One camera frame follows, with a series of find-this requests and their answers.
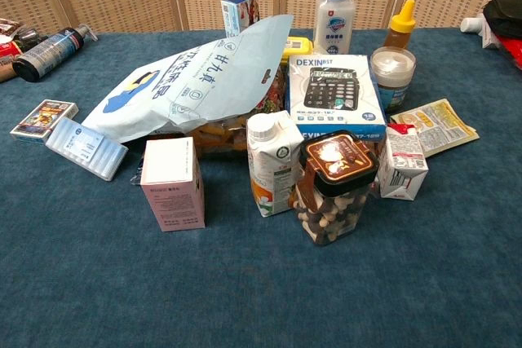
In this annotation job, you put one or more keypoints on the round jar with blue label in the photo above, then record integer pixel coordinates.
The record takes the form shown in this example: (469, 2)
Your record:
(392, 75)

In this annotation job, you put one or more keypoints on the white green drink carton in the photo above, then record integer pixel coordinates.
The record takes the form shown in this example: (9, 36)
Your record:
(271, 168)

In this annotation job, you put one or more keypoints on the clear bag of yellow snacks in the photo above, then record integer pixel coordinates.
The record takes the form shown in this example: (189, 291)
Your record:
(228, 136)

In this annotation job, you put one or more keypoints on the clear jar with brown lid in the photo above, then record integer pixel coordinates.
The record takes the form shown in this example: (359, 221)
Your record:
(332, 197)

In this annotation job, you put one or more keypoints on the pink rectangular box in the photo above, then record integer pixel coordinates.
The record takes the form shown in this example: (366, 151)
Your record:
(173, 185)

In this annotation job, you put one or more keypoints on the Dexin calculator box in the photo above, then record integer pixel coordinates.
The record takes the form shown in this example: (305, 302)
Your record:
(335, 93)

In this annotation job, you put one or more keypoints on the light blue paper bag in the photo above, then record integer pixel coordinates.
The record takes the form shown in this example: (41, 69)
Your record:
(191, 79)

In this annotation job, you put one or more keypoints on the yellow lidded wipes pack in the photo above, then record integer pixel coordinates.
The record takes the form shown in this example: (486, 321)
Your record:
(297, 47)

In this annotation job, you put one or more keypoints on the white red milk carton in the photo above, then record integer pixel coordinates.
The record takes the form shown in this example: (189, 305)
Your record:
(401, 166)

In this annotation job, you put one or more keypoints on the small blue white carton box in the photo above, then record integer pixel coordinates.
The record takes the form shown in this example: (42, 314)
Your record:
(240, 11)

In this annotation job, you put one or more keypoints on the white blue hand soap bottle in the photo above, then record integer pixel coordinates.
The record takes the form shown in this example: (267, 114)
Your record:
(335, 14)

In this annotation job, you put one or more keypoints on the pale blue ribbed plastic case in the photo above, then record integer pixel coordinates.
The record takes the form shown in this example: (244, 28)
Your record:
(86, 148)

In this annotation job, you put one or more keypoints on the yellow printed snack packet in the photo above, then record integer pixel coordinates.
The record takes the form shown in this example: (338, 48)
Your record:
(440, 124)

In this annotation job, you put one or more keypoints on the blue table cloth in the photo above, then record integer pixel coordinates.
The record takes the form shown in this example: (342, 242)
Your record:
(122, 274)

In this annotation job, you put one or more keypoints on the honey bottle with yellow cap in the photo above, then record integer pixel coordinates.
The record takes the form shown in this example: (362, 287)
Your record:
(400, 28)

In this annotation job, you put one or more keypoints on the playing card box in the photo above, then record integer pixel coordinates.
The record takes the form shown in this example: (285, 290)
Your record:
(42, 119)

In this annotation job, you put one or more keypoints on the black pump dispenser bottle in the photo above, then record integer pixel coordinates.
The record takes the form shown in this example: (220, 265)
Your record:
(45, 52)

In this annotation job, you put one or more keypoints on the white tube with box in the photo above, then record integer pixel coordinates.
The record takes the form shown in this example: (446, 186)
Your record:
(477, 28)

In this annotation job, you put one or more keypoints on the red packaging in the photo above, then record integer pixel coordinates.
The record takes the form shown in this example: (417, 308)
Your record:
(513, 52)

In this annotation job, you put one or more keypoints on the red brown snack packages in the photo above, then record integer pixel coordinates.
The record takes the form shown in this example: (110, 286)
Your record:
(9, 44)

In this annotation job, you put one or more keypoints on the black bag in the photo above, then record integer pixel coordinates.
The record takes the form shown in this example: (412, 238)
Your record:
(505, 14)

